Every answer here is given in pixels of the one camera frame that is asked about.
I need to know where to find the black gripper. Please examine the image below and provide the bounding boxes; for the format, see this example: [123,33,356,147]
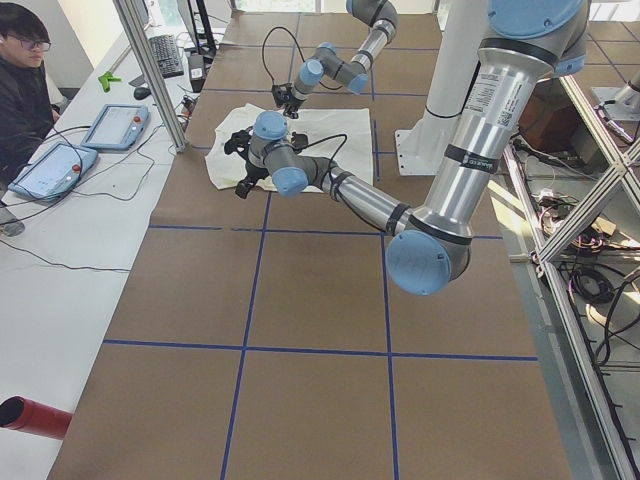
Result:
[271,83,302,119]
[224,128,269,199]

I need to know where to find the cream long-sleeve cat shirt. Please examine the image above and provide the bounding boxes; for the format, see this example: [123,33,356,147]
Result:
[205,103,374,190]

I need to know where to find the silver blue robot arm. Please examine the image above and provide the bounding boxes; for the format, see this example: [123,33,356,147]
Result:
[224,1,589,295]
[271,0,398,119]

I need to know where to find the black power adapter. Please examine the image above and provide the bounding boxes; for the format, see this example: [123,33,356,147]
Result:
[188,53,206,93]

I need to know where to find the black keyboard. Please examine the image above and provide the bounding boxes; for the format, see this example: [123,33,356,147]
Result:
[148,34,184,78]

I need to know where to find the black computer mouse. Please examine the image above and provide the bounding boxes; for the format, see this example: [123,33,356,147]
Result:
[133,86,151,100]

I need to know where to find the far blue teach pendant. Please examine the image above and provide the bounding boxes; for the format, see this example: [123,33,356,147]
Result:
[81,104,150,151]

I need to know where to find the blue teach pendant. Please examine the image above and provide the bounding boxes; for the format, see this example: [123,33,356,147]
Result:
[8,142,98,202]
[81,104,150,151]

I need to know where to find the brown paper table mat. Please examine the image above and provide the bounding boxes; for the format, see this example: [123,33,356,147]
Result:
[47,12,640,480]

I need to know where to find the green plastic part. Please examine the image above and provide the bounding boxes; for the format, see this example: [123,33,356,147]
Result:
[98,71,122,93]

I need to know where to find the near blue teach pendant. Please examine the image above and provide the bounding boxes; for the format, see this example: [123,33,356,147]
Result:
[8,142,98,202]

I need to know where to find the person in black jacket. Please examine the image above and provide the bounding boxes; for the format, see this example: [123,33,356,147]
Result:
[1,2,60,187]

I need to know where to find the brown wooden box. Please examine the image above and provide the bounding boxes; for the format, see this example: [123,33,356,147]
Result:
[519,79,580,152]

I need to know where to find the red cardboard tube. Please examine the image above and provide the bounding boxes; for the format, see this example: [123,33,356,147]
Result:
[1,396,73,440]

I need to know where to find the aluminium frame post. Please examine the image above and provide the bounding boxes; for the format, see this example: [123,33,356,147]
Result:
[113,0,187,153]

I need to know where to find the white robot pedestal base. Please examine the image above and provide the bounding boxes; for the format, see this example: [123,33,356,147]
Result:
[396,0,488,176]

